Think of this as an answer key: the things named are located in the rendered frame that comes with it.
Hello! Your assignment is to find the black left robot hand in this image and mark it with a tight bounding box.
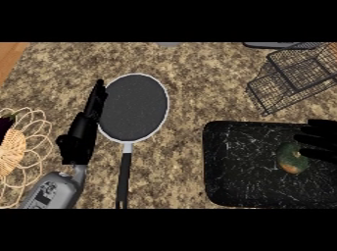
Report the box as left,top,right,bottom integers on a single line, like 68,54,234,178
55,78,109,166

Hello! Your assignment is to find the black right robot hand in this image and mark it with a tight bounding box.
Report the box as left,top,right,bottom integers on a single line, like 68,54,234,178
293,119,337,169

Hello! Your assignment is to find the pale wicker basket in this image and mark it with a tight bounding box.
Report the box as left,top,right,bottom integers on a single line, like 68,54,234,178
0,107,53,209

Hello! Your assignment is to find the black marble tray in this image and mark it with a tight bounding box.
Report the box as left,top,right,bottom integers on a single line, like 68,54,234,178
201,120,337,210

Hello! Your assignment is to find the dark frying pan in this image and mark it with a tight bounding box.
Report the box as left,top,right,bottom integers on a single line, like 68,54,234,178
98,73,170,210

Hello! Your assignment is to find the grey flat object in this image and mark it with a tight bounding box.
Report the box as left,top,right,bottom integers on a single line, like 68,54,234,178
241,41,324,50

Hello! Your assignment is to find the small grey object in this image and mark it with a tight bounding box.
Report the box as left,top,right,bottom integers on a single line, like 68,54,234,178
155,41,185,48

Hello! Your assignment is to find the black wire tiered basket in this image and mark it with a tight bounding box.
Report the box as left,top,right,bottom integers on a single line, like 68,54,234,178
245,41,337,117

